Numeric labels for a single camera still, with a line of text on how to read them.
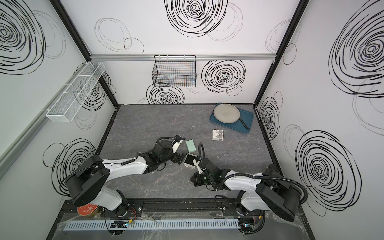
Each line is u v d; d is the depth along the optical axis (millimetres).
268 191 427
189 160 874
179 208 751
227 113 1156
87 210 702
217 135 994
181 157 785
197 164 787
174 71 1239
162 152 667
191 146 944
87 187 429
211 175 654
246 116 1119
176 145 764
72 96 770
